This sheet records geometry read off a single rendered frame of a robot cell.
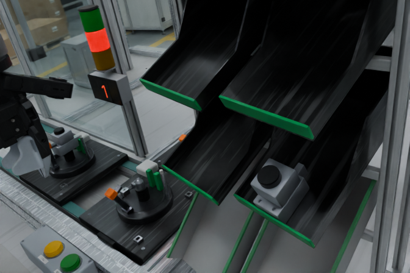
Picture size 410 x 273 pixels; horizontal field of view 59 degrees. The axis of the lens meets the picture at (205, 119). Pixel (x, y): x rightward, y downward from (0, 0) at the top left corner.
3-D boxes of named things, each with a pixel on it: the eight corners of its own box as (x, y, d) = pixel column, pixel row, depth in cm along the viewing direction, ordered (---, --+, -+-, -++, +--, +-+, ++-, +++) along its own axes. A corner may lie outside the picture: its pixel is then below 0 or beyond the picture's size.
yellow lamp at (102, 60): (104, 71, 92) (98, 53, 90) (93, 69, 95) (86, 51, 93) (119, 64, 95) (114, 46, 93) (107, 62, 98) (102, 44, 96)
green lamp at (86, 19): (92, 33, 87) (86, 12, 85) (80, 31, 91) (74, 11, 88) (108, 27, 91) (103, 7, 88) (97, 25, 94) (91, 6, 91)
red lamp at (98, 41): (98, 53, 90) (92, 33, 88) (86, 50, 93) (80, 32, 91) (114, 46, 93) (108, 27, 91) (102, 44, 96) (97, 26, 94)
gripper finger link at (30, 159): (19, 192, 59) (-5, 145, 55) (52, 172, 63) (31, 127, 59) (28, 198, 57) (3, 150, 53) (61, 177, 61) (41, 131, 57)
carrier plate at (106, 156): (61, 206, 97) (58, 200, 96) (20, 179, 112) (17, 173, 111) (129, 159, 112) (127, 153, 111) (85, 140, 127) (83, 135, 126)
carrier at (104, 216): (144, 265, 76) (129, 222, 70) (80, 222, 91) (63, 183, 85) (215, 197, 91) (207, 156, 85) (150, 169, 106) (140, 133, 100)
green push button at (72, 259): (69, 278, 76) (66, 271, 75) (59, 269, 79) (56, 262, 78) (85, 264, 79) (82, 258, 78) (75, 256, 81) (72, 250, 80)
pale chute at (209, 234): (227, 300, 63) (212, 301, 60) (182, 258, 72) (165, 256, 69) (296, 152, 63) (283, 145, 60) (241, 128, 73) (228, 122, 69)
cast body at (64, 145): (61, 156, 105) (52, 136, 102) (53, 153, 108) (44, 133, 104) (85, 142, 111) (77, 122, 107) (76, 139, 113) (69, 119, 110)
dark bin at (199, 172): (218, 206, 54) (195, 182, 49) (168, 172, 64) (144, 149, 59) (319, 73, 62) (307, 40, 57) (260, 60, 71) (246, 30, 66)
